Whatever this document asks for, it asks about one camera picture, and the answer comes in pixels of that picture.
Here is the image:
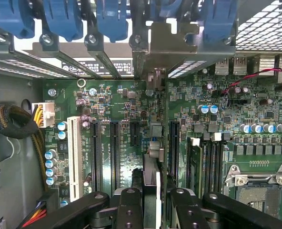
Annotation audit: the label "blue slot clip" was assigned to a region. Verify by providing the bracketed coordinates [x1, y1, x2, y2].
[42, 0, 84, 42]
[150, 0, 182, 20]
[95, 0, 130, 43]
[0, 0, 35, 39]
[200, 0, 239, 45]

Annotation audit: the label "red and black wire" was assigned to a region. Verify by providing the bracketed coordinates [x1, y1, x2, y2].
[221, 67, 282, 96]

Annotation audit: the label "red yellow blue wires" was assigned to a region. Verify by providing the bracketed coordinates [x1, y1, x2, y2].
[18, 200, 48, 229]

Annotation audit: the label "long black expansion slot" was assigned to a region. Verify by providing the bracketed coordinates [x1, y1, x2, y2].
[169, 120, 181, 185]
[91, 120, 102, 192]
[110, 120, 121, 194]

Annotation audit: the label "green motherboard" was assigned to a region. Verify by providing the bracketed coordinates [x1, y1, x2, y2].
[42, 56, 282, 229]

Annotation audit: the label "metal slot cover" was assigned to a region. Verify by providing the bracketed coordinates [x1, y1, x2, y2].
[84, 32, 122, 79]
[38, 33, 103, 79]
[0, 26, 70, 79]
[129, 33, 149, 79]

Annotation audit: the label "black RAM slot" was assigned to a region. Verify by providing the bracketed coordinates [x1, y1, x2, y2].
[210, 132, 218, 191]
[202, 140, 211, 193]
[218, 139, 224, 190]

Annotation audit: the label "CPU socket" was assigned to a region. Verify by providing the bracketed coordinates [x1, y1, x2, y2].
[223, 163, 282, 224]

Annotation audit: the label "white power connector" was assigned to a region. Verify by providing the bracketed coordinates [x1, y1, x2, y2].
[31, 101, 56, 129]

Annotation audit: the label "open black PC case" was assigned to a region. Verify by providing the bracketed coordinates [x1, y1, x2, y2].
[0, 0, 282, 229]

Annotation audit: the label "short black expansion slot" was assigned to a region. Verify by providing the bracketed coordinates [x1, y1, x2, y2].
[130, 121, 141, 147]

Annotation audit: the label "white PCI slot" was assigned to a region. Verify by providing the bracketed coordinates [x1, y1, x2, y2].
[67, 116, 84, 203]

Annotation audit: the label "black sleeved wire bundle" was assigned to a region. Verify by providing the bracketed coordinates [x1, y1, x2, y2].
[0, 104, 50, 191]

